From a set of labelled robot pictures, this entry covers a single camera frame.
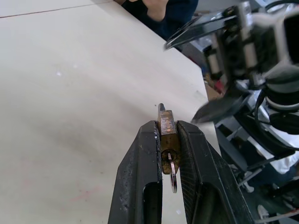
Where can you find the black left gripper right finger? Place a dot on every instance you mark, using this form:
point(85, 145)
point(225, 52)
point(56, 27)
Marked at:
point(205, 168)

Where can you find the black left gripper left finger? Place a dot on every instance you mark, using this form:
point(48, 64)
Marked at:
point(137, 168)

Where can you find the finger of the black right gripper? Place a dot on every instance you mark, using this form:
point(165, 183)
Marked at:
point(205, 24)
point(222, 107)

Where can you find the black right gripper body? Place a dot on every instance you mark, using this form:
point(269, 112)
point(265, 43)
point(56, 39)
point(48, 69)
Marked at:
point(236, 53)

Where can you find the silver padlock key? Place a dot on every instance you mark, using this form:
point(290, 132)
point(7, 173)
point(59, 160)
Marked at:
point(173, 180)

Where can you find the brass padlock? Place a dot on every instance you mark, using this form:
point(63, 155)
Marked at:
point(168, 137)

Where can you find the bare person hand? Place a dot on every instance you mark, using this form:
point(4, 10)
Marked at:
point(155, 9)

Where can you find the person in dark blue clothing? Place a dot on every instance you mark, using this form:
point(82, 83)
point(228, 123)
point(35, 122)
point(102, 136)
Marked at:
point(177, 16)

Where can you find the silver black robot body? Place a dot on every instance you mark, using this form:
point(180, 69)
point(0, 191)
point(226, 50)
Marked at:
point(254, 149)

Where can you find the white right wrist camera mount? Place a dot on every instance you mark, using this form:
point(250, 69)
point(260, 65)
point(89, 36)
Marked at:
point(278, 24)

